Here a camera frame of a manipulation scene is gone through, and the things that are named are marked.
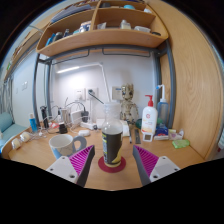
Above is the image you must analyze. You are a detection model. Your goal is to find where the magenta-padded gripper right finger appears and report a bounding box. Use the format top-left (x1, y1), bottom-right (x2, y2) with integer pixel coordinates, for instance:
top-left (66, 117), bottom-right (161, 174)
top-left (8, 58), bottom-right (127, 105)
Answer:
top-left (132, 144), bottom-right (183, 187)

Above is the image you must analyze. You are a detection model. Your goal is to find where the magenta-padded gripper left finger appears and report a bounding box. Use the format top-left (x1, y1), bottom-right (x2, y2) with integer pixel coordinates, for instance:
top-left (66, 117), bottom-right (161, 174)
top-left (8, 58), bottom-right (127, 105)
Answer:
top-left (45, 144), bottom-right (96, 188)

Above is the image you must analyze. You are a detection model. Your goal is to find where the clear bottle with black label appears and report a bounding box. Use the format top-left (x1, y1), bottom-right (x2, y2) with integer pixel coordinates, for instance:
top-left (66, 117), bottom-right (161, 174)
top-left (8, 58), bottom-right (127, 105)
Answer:
top-left (100, 102), bottom-right (124, 168)

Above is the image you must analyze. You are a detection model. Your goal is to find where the small white thermometer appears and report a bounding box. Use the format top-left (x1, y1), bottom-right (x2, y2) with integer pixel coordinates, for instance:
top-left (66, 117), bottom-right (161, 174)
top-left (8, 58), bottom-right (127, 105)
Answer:
top-left (142, 132), bottom-right (154, 143)

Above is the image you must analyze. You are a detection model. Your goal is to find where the cream mug with blue map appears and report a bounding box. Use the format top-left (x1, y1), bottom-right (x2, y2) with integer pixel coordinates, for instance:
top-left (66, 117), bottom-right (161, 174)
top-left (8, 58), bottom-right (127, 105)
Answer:
top-left (48, 133), bottom-right (88, 160)

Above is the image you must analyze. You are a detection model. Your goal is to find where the white oval earbud case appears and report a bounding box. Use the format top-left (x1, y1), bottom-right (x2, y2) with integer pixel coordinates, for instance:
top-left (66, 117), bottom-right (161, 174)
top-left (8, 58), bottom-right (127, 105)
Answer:
top-left (77, 129), bottom-right (91, 137)

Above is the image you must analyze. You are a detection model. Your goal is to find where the small blue box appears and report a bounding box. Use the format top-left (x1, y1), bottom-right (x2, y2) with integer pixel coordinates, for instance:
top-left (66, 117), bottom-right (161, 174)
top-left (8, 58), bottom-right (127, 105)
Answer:
top-left (153, 123), bottom-right (170, 138)

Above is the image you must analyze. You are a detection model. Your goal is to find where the flat round red coaster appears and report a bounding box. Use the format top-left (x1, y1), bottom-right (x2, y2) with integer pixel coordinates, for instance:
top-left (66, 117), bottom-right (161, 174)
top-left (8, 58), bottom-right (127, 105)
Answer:
top-left (97, 155), bottom-right (127, 174)

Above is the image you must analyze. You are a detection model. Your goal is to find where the white power strip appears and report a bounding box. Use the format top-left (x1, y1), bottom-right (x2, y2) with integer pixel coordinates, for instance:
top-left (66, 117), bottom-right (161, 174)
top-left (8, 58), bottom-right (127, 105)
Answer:
top-left (79, 121), bottom-right (98, 131)

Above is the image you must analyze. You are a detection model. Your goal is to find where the small black cup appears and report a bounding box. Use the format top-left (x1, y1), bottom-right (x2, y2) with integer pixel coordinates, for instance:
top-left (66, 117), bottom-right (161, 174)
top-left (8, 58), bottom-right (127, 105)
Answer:
top-left (58, 122), bottom-right (69, 135)

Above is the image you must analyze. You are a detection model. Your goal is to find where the green packet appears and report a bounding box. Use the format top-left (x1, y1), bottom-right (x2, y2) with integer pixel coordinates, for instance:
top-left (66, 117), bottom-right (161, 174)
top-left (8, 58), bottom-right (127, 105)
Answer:
top-left (171, 139), bottom-right (191, 150)

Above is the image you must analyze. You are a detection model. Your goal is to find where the white pink packet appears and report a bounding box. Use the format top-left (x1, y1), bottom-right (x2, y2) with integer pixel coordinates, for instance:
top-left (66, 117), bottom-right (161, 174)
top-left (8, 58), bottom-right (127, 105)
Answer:
top-left (168, 129), bottom-right (185, 141)

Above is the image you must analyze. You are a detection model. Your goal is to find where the white red pump lotion bottle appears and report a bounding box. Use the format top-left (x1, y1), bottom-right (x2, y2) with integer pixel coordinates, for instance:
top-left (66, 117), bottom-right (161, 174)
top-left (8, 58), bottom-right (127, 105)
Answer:
top-left (140, 94), bottom-right (159, 135)

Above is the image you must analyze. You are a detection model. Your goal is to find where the white charger block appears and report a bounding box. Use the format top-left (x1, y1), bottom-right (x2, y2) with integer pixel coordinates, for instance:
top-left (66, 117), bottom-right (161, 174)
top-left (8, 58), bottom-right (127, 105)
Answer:
top-left (70, 110), bottom-right (83, 126)

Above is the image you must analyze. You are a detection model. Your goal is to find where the silver metal tumbler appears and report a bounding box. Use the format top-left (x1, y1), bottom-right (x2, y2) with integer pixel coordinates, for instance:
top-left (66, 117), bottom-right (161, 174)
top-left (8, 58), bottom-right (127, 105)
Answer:
top-left (60, 108), bottom-right (69, 124)

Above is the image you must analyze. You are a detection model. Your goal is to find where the clear squeeze wash bottle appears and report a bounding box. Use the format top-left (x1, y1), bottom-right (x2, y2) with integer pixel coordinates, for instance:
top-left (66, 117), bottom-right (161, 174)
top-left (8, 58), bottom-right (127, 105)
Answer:
top-left (155, 84), bottom-right (170, 126)

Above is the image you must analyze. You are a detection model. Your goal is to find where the black cylindrical device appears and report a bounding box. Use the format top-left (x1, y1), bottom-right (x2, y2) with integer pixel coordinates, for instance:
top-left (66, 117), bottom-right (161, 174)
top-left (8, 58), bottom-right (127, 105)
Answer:
top-left (39, 105), bottom-right (50, 129)

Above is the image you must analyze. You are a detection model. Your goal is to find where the small blue tube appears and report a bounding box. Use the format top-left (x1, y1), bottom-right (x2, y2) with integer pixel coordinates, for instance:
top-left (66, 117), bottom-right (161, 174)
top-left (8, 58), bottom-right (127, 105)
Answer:
top-left (28, 112), bottom-right (39, 133)

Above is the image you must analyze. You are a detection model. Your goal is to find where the brown tree creature figurine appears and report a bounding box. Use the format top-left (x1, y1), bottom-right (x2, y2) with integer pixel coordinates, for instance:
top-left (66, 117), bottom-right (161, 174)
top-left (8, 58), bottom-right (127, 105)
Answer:
top-left (119, 83), bottom-right (139, 123)

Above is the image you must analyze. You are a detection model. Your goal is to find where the bed with teal bedding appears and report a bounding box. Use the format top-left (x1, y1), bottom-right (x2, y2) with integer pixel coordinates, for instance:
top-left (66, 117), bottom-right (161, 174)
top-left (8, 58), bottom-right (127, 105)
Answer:
top-left (0, 124), bottom-right (29, 154)

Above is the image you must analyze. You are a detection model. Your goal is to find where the teal pillow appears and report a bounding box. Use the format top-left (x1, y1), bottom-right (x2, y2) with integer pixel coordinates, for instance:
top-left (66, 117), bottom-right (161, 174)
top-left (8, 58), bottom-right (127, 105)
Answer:
top-left (0, 111), bottom-right (14, 134)

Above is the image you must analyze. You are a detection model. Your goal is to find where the wooden shelf unit with items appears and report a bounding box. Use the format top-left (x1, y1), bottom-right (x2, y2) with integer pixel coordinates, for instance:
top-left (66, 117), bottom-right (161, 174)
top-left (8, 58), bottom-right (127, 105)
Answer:
top-left (35, 0), bottom-right (169, 58)

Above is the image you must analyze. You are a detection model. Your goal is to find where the grey metal frame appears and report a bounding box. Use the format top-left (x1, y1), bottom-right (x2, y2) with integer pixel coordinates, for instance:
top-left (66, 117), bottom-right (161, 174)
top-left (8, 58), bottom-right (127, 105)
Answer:
top-left (32, 41), bottom-right (177, 129)

